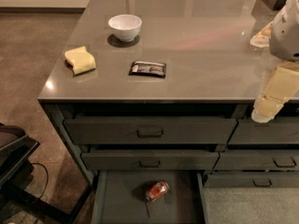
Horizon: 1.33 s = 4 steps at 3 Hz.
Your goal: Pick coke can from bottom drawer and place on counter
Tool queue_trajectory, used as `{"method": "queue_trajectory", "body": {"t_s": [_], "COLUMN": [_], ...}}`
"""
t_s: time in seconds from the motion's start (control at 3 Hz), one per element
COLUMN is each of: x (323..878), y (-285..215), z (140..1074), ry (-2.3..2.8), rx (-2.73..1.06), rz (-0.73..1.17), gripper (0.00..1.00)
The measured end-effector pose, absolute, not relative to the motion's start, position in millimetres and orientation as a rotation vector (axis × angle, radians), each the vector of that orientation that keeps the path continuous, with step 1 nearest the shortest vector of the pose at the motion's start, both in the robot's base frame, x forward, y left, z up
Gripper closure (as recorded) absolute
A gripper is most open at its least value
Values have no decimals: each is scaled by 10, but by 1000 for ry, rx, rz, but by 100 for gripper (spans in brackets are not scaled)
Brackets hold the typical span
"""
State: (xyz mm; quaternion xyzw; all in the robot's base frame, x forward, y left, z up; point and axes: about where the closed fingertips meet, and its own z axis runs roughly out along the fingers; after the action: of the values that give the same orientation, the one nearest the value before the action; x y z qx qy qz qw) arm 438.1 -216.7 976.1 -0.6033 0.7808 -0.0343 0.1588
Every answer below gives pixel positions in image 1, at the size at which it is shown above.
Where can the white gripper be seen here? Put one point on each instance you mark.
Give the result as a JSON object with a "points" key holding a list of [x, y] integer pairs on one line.
{"points": [[286, 36]]}

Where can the red coke can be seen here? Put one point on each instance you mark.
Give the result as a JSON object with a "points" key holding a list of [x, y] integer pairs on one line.
{"points": [[156, 191]]}

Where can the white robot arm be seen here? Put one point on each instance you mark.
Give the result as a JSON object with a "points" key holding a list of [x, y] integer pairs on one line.
{"points": [[281, 36]]}

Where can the top right drawer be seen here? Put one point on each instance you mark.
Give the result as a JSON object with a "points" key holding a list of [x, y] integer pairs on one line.
{"points": [[283, 130]]}

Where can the middle right drawer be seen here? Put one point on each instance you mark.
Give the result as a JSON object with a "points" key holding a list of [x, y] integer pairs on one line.
{"points": [[252, 160]]}

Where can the bottom right drawer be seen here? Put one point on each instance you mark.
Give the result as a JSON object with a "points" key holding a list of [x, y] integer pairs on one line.
{"points": [[253, 180]]}

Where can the grey drawer cabinet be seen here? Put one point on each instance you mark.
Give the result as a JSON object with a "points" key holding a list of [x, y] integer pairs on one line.
{"points": [[212, 70]]}

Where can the middle left drawer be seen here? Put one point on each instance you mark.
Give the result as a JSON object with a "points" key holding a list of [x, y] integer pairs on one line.
{"points": [[149, 159]]}

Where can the open bottom left drawer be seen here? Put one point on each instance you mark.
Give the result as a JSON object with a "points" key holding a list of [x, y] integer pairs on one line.
{"points": [[121, 198]]}

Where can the top left drawer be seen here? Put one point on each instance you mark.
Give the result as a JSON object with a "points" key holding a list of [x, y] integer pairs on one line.
{"points": [[149, 130]]}

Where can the dark snack packet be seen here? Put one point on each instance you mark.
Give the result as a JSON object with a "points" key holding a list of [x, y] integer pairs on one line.
{"points": [[148, 69]]}

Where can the white ceramic bowl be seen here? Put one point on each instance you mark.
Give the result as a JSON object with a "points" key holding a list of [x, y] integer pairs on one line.
{"points": [[126, 27]]}

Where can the yellow sponge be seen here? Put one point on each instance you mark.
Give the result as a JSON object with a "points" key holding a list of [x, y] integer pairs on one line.
{"points": [[80, 59]]}

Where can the black chair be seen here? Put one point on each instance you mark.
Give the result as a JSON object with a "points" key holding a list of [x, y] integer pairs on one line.
{"points": [[15, 149]]}

